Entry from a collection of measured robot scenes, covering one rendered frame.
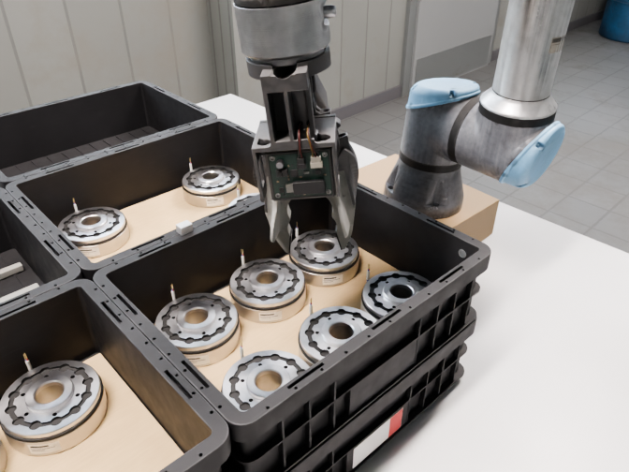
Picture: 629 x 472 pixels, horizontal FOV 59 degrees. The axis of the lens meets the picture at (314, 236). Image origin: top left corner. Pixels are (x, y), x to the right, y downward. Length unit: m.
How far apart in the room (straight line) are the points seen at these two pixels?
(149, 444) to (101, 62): 2.07
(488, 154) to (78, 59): 1.90
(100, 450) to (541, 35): 0.75
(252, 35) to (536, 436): 0.62
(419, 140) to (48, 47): 1.76
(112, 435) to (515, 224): 0.90
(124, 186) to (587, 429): 0.81
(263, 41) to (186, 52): 2.30
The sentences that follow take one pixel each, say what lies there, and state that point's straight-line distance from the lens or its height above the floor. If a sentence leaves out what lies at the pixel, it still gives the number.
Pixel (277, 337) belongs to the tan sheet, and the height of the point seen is 0.83.
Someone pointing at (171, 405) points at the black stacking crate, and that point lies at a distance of 0.58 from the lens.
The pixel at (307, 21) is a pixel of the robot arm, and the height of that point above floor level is 1.23.
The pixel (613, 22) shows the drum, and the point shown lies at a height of 0.15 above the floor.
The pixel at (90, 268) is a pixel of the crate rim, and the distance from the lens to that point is 0.72.
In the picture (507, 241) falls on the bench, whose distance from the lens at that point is 1.19.
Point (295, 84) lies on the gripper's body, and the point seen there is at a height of 1.19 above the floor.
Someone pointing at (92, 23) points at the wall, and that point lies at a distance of 2.52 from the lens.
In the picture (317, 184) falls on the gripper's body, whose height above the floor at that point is 1.10.
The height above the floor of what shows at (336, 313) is 0.86.
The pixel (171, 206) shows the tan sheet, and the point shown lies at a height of 0.83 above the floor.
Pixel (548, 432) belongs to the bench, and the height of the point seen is 0.70.
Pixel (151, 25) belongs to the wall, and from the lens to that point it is 2.64.
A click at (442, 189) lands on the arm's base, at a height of 0.84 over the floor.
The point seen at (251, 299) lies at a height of 0.86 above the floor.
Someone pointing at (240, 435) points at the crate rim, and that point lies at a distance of 0.52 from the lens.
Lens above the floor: 1.33
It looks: 34 degrees down
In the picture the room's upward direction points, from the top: straight up
